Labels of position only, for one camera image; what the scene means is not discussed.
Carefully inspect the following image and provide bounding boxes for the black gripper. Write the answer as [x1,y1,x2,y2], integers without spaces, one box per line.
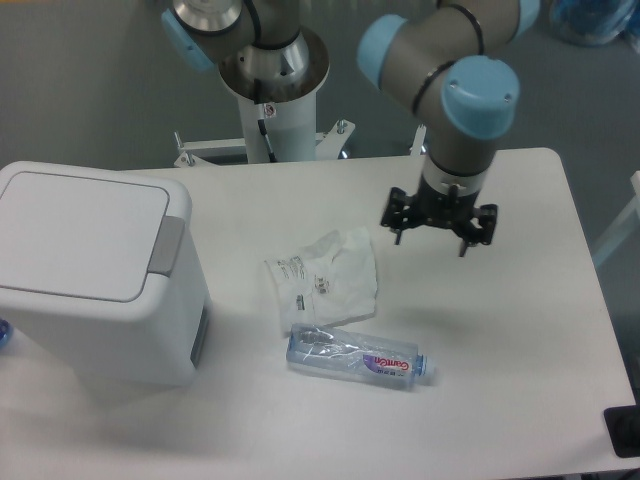
[380,178,499,257]

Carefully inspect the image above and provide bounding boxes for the white push-lid trash can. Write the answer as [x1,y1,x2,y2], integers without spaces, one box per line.
[1,161,211,385]

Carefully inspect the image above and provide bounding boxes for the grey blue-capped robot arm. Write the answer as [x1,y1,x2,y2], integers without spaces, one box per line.
[161,1,540,248]

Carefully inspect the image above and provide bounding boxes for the crumpled white plastic bag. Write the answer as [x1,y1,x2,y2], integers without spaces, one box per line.
[265,227,378,332]

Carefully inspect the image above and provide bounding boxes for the crushed clear water bottle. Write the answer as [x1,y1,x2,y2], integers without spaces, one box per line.
[286,323,435,390]

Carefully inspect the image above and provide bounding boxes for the blue plastic bag on floor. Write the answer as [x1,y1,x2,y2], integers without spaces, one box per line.
[548,0,639,47]

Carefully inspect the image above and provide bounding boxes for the black device at table corner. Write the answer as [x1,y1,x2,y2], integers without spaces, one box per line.
[603,405,639,458]

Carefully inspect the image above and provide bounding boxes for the blue bottle at left edge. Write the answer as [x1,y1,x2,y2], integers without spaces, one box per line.
[0,319,13,349]

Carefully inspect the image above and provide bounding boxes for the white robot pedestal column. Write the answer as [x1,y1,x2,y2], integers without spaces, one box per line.
[219,25,332,164]

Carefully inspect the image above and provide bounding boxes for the white frame at right edge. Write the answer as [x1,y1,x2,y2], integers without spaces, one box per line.
[592,171,639,268]

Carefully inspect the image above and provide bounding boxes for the black cable on pedestal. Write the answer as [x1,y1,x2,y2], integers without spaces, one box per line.
[251,78,278,164]

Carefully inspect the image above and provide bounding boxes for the white metal base frame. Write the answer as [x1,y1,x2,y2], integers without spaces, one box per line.
[173,119,356,168]

